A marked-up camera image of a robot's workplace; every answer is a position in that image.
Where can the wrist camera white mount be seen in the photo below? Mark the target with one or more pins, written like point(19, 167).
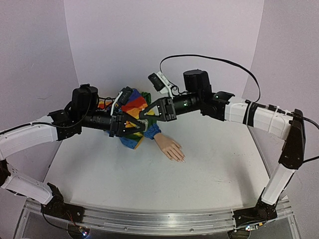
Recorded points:
point(161, 83)
point(121, 99)

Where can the mannequin hand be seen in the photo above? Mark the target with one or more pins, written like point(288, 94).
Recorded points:
point(170, 148)

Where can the rainbow striped cloth sleeve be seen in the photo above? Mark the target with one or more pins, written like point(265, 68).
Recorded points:
point(137, 102)

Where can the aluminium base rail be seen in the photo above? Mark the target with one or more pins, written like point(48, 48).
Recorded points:
point(165, 223)

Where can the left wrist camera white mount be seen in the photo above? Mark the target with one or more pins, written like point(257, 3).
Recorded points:
point(121, 99)

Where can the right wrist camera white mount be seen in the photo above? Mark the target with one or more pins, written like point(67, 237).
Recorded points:
point(161, 83)

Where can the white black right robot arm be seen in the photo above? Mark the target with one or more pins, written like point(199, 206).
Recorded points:
point(224, 106)

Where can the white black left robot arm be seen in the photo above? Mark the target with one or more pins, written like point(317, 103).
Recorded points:
point(82, 111)

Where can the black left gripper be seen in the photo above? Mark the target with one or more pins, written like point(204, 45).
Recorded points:
point(117, 126)

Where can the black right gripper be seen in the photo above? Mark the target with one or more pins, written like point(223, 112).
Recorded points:
point(170, 109)

